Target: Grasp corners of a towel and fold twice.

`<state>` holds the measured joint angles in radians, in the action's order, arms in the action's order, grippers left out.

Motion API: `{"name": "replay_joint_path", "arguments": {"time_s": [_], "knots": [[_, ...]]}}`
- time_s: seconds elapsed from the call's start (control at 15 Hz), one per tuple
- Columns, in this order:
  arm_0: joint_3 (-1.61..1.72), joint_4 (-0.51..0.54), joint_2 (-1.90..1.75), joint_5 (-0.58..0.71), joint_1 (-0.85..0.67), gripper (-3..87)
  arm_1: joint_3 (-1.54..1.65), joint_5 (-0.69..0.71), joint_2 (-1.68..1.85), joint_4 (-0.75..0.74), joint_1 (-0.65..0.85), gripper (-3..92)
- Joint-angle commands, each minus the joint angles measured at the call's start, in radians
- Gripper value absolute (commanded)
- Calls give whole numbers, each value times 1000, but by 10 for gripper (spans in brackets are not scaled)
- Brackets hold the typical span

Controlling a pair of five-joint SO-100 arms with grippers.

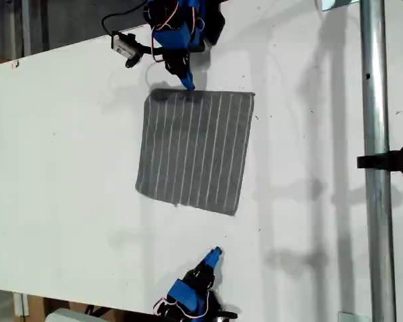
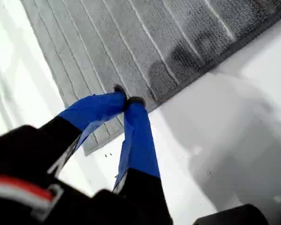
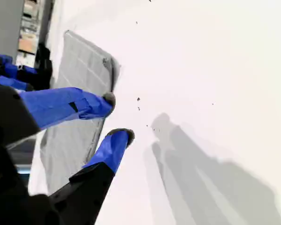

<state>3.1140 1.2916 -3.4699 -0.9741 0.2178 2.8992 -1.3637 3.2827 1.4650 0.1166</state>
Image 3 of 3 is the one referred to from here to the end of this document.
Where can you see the brown cardboard box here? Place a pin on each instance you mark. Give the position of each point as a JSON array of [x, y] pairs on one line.
[[27, 45]]

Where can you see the grey striped towel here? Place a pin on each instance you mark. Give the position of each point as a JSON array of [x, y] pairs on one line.
[[84, 61]]

